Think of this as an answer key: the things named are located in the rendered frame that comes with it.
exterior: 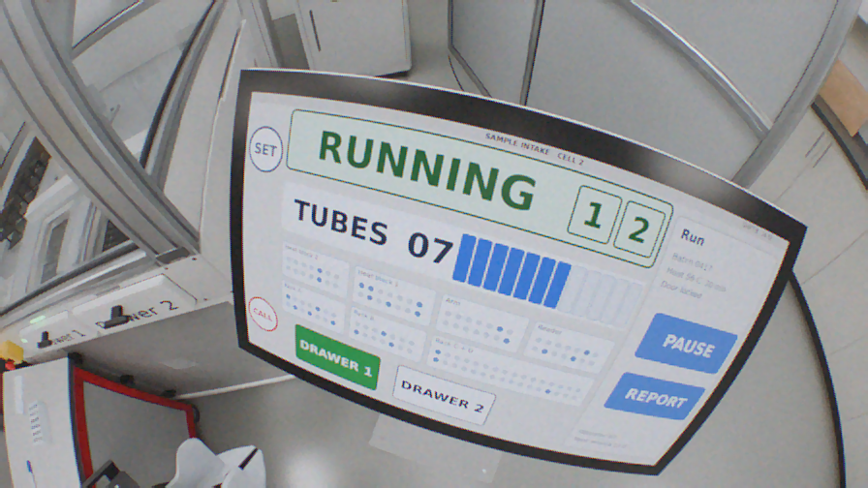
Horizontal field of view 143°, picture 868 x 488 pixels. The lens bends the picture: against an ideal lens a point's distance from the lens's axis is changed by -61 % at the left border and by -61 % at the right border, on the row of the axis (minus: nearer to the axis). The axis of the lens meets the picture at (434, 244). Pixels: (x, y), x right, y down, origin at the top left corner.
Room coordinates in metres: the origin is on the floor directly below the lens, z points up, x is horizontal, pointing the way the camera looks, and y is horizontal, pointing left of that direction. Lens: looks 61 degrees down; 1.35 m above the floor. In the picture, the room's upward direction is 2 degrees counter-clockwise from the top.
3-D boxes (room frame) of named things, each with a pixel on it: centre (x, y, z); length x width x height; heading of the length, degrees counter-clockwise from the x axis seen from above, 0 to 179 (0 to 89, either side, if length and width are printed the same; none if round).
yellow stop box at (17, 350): (-0.04, 1.19, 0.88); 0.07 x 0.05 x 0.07; 106
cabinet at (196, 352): (0.54, 0.96, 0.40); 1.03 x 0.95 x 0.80; 106
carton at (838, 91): (1.05, -2.31, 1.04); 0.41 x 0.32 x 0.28; 16
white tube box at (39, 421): (-0.21, 1.10, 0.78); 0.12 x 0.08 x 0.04; 26
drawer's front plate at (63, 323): (0.07, 0.88, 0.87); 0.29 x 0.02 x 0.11; 106
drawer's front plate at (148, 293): (0.15, 0.57, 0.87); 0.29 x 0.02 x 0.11; 106
